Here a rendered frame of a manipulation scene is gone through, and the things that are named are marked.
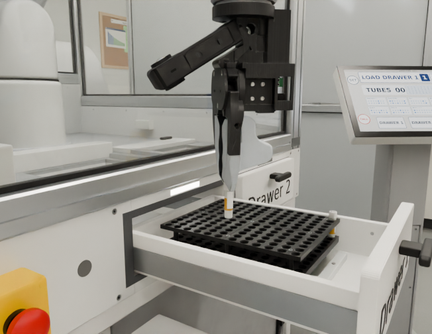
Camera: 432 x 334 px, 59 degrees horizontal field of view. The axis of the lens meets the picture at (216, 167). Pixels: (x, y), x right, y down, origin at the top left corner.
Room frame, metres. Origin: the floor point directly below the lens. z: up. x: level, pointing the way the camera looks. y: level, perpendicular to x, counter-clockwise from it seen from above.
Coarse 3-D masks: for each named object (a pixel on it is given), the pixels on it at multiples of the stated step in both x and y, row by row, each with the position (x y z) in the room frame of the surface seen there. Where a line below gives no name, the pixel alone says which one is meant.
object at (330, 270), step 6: (342, 252) 0.57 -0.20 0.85; (336, 258) 0.55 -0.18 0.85; (342, 258) 0.55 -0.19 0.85; (330, 264) 0.53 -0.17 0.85; (336, 264) 0.53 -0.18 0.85; (342, 264) 0.55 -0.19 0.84; (324, 270) 0.51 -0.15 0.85; (330, 270) 0.51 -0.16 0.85; (336, 270) 0.52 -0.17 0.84; (318, 276) 0.49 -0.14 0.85; (324, 276) 0.49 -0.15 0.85; (330, 276) 0.49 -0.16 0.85
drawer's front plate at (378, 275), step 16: (400, 208) 0.55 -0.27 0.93; (400, 224) 0.48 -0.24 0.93; (384, 240) 0.42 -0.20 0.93; (400, 240) 0.46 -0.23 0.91; (384, 256) 0.37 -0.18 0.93; (400, 256) 0.47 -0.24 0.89; (368, 272) 0.34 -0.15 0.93; (384, 272) 0.36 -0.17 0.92; (400, 272) 0.49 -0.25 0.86; (368, 288) 0.34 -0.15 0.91; (384, 288) 0.37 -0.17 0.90; (400, 288) 0.50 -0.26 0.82; (368, 304) 0.34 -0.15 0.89; (368, 320) 0.34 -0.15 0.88
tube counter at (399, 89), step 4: (396, 88) 1.37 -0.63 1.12; (400, 88) 1.37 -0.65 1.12; (404, 88) 1.37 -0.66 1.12; (408, 88) 1.37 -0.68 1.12; (412, 88) 1.37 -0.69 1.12; (416, 88) 1.38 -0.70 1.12; (420, 88) 1.38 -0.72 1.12; (424, 88) 1.38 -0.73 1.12; (428, 88) 1.38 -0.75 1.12; (396, 92) 1.36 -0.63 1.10; (400, 92) 1.36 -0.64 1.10; (404, 92) 1.36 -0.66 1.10; (408, 92) 1.36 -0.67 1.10; (412, 92) 1.36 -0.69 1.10; (416, 92) 1.36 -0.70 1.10; (420, 92) 1.36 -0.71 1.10; (424, 92) 1.37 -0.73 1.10; (428, 92) 1.37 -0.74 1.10
